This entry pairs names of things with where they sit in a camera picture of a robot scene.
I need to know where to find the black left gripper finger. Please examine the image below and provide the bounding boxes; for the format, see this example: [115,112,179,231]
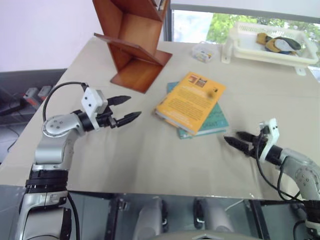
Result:
[115,111,143,128]
[107,94,132,107]

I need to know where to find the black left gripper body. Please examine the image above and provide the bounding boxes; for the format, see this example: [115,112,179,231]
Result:
[95,106,119,129]

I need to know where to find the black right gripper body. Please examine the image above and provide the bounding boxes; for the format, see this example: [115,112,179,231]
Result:
[246,131,267,159]

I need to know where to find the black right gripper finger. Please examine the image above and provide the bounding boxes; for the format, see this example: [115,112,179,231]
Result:
[223,135,253,157]
[235,131,256,144]

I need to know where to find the brown wooden bookshelf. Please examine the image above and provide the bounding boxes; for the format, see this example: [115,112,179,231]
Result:
[92,0,174,95]

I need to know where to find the teal book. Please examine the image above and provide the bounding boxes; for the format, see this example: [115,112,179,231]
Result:
[166,81,230,141]

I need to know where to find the yellow book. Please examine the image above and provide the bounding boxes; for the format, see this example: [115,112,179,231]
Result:
[153,71,227,135]

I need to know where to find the books standing in bookshelf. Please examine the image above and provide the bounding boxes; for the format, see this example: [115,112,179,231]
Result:
[153,0,168,12]

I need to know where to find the beige tablecloth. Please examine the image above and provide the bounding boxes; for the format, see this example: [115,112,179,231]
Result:
[0,39,320,201]

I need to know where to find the red grey battery pack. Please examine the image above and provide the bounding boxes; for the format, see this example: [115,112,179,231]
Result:
[37,85,54,101]
[19,87,39,109]

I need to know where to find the grey rounded robot leg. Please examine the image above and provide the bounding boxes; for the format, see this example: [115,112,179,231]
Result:
[131,196,169,240]
[193,197,236,240]

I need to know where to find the white basket stand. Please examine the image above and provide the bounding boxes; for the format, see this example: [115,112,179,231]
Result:
[220,42,320,76]

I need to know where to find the small clear plastic box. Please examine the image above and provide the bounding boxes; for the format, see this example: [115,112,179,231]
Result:
[191,40,219,64]

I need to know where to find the white plastic basket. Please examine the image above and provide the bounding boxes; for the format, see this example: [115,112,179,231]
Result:
[229,21,320,65]

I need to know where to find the yellow black plush toy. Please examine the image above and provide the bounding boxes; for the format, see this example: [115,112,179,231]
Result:
[254,32,302,55]

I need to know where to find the black side shelf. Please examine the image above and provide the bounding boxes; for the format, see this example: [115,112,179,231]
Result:
[0,68,69,165]

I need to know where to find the white roller blind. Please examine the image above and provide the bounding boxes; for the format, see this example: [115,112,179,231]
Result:
[171,0,320,23]

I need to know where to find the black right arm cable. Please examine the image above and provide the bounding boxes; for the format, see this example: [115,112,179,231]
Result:
[255,129,307,202]

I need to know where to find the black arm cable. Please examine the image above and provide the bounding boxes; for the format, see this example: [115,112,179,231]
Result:
[255,129,307,202]
[42,81,90,123]

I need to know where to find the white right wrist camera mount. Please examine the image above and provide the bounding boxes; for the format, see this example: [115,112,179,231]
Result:
[257,117,279,161]

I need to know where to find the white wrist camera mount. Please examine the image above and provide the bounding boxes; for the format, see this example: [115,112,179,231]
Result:
[80,87,109,131]
[257,117,279,161]

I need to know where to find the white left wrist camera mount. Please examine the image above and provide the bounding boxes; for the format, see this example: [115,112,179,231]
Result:
[80,87,109,131]

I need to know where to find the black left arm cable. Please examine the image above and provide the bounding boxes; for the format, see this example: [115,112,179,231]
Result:
[42,81,90,123]

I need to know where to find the dark window frame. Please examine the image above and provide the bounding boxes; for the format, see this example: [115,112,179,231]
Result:
[162,0,175,42]

